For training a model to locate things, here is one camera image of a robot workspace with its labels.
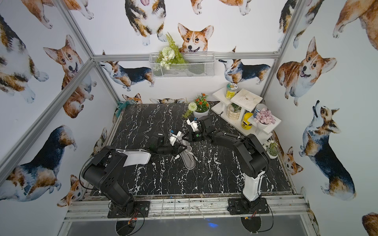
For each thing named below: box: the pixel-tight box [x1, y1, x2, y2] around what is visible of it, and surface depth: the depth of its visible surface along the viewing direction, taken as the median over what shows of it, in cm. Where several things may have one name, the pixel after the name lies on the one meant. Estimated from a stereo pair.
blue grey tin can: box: [252, 103, 268, 118], surface depth 90 cm
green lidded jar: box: [225, 82, 239, 100], surface depth 101 cm
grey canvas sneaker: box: [179, 139, 197, 170], surface depth 90 cm
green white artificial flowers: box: [156, 32, 188, 71], surface depth 82 cm
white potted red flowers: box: [182, 92, 211, 119], surface depth 105 cm
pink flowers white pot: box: [254, 108, 276, 130], surface depth 82 cm
